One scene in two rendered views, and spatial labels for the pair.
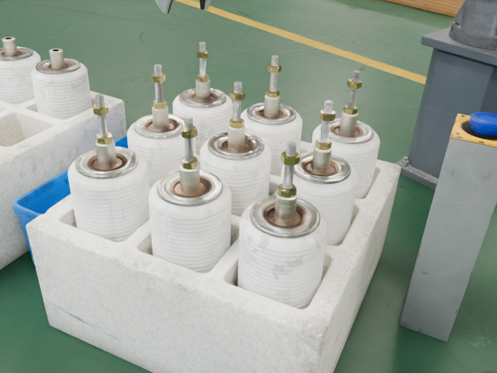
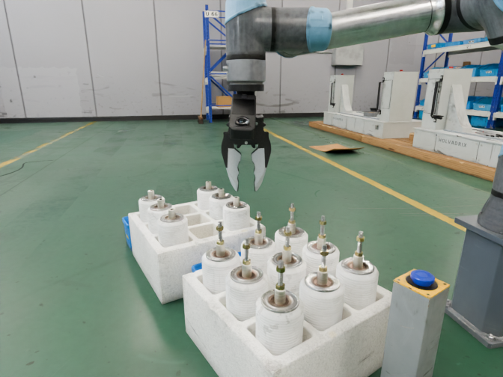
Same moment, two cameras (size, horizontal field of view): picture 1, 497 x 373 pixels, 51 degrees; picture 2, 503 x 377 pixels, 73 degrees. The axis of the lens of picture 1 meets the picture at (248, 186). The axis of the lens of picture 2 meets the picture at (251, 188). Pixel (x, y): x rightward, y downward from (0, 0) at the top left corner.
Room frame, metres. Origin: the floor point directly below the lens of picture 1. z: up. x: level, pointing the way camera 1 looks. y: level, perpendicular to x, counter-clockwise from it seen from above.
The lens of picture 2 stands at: (-0.07, -0.29, 0.66)
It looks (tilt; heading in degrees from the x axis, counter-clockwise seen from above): 17 degrees down; 31
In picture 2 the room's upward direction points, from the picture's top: straight up
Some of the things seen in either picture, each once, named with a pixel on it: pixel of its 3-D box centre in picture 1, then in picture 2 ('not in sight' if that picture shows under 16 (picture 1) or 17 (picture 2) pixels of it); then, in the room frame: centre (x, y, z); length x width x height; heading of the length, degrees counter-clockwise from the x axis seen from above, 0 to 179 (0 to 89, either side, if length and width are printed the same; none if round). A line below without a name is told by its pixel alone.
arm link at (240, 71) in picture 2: not in sight; (244, 72); (0.51, 0.08, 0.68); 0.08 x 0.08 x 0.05
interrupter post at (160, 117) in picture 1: (160, 118); (258, 238); (0.66, 0.13, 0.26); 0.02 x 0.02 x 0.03
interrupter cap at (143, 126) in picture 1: (160, 126); (258, 242); (0.66, 0.13, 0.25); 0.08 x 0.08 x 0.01
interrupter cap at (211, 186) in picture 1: (190, 187); (246, 274); (0.50, 0.07, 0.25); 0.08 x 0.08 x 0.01
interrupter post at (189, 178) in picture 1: (189, 177); (246, 269); (0.50, 0.07, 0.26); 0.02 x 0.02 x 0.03
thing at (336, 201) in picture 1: (312, 226); (319, 317); (0.56, -0.09, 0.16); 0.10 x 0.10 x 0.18
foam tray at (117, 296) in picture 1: (233, 241); (284, 316); (0.61, 0.02, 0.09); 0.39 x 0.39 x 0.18; 66
